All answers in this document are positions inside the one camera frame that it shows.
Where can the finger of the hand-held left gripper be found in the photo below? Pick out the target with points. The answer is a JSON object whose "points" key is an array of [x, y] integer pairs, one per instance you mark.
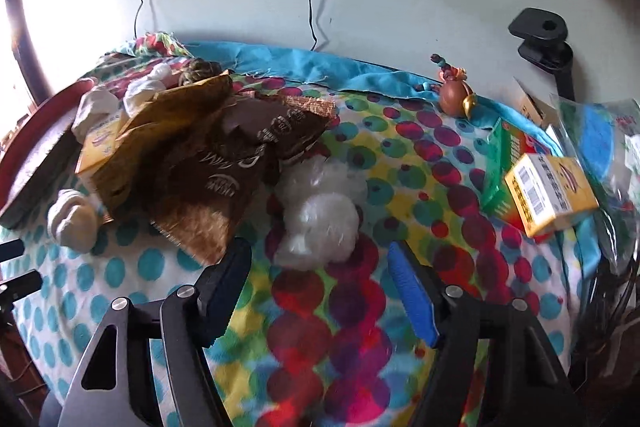
{"points": [[20, 284], [10, 249]]}

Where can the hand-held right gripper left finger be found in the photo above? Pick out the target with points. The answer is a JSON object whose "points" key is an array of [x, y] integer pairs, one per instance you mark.
{"points": [[232, 277]]}

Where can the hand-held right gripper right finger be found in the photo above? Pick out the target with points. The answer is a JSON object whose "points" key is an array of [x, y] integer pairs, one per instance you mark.
{"points": [[415, 297]]}

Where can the cream sock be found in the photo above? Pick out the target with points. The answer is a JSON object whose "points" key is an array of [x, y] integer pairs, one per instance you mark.
{"points": [[72, 219]]}

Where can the red round tray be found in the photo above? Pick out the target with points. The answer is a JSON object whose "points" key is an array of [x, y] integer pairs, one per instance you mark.
{"points": [[30, 157]]}

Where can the white plastic bag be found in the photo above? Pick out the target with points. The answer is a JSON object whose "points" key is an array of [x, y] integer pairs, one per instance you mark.
{"points": [[320, 227], [325, 177]]}

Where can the dark brown snack wrapper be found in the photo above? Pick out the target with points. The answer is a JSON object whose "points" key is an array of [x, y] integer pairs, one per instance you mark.
{"points": [[225, 157]]}

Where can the yellow cartoon medicine box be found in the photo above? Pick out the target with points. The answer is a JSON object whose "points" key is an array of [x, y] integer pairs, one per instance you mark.
{"points": [[100, 139]]}

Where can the white sock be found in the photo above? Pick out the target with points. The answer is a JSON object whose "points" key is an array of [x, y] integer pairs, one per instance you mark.
{"points": [[95, 109], [145, 87]]}

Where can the golden paper wrapper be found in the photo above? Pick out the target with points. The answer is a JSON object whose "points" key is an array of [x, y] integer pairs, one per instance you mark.
{"points": [[170, 104]]}

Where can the polka dot cloth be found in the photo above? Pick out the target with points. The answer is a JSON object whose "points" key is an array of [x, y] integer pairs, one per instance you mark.
{"points": [[320, 332]]}

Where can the green medicine box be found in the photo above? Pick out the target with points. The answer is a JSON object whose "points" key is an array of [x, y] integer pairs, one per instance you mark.
{"points": [[500, 167]]}

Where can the yellow barcode medicine box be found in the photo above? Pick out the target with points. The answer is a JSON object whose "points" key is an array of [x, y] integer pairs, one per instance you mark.
{"points": [[550, 194]]}

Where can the brown gourd figurine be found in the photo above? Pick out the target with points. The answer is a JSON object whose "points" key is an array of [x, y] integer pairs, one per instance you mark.
{"points": [[452, 94]]}

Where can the small cardboard box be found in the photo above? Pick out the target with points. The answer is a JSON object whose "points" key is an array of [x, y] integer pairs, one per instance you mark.
{"points": [[532, 107]]}

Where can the blue cloth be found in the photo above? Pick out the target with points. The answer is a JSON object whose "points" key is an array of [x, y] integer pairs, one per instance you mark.
{"points": [[300, 62]]}

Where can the clear plastic bag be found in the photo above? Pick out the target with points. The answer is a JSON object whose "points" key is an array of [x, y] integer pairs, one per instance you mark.
{"points": [[595, 142]]}

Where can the black clamp mount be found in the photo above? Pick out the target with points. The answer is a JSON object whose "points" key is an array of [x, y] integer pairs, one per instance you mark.
{"points": [[542, 39]]}

